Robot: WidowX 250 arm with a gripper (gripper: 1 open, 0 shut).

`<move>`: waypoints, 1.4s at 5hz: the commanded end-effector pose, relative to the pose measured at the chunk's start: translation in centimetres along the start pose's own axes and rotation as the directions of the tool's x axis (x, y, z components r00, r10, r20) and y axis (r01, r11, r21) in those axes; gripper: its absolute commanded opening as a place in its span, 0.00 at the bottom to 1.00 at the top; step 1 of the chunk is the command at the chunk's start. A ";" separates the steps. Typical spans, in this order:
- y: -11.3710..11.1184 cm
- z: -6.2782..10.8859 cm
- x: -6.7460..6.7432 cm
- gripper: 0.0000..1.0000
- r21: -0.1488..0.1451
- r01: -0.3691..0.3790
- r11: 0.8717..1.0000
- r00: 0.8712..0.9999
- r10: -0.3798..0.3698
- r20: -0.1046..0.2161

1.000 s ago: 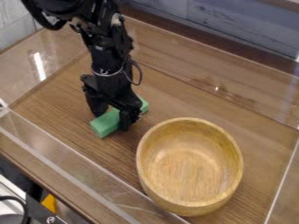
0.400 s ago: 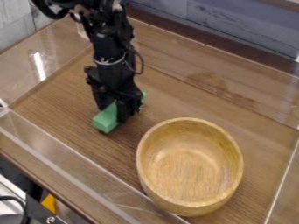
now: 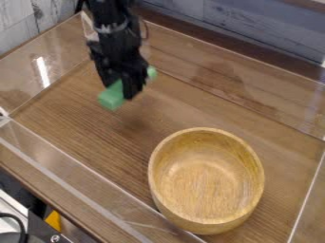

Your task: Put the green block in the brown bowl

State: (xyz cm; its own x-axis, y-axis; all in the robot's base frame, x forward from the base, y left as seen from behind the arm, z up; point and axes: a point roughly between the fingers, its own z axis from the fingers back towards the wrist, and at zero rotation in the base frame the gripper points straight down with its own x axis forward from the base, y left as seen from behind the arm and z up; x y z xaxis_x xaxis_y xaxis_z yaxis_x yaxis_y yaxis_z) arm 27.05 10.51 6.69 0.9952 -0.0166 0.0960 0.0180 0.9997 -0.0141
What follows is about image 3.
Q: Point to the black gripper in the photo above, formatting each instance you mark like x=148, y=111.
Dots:
x=114, y=51

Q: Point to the green rectangular block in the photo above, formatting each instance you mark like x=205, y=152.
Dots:
x=111, y=96

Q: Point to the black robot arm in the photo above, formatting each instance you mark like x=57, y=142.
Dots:
x=113, y=13

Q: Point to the brown wooden bowl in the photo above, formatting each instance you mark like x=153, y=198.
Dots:
x=206, y=180

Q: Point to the clear acrylic tray walls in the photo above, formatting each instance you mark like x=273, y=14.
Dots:
x=81, y=155

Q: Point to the black device yellow sticker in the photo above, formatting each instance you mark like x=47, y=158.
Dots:
x=39, y=228

